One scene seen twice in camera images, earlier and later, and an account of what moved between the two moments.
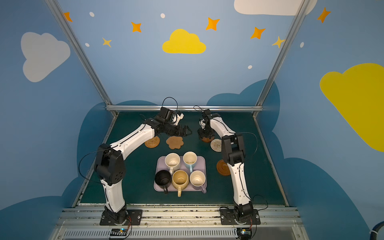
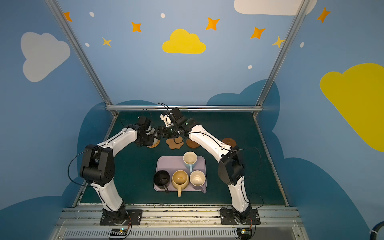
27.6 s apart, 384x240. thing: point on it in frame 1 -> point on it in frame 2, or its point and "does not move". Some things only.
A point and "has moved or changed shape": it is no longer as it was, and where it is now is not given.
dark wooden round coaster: x=208 y=140 has moved or changed shape
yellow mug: x=180 y=179 does not move
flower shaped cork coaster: x=175 y=142 does not move
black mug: x=163 y=178 does not move
